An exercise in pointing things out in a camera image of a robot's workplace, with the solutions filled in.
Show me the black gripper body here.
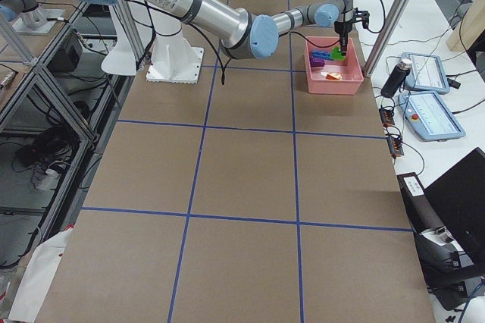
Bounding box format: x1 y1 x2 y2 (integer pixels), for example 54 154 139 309
333 8 370 36

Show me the green block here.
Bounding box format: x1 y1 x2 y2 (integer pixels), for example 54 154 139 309
330 46 346 61

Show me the long blue block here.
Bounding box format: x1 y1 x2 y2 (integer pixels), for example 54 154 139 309
311 49 332 61

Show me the purple block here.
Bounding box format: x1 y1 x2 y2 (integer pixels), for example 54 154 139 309
309 56 325 67

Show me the orange block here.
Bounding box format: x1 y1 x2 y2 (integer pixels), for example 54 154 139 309
321 71 342 80

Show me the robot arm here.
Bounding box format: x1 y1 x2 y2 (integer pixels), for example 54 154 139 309
80 0 370 59

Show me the pink plastic box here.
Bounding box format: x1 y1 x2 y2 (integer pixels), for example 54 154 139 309
304 36 364 96

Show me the dark box with label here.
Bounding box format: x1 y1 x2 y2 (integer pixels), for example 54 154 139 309
396 173 446 234

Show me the black bottle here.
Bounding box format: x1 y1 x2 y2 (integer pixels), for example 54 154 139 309
380 58 412 98

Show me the grey usb hub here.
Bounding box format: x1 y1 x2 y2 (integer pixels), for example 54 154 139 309
386 133 404 159
379 107 395 127

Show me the teach pendant tablet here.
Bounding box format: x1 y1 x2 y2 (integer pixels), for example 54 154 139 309
398 91 466 142
402 52 450 94

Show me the black laptop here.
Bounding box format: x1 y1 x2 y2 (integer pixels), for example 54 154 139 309
424 147 484 262

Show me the aluminium frame post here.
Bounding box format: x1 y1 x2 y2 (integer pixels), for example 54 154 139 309
363 0 409 77

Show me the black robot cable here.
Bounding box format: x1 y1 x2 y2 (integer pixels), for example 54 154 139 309
128 0 232 87

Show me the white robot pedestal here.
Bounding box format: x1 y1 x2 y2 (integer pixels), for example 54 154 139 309
101 0 205 85

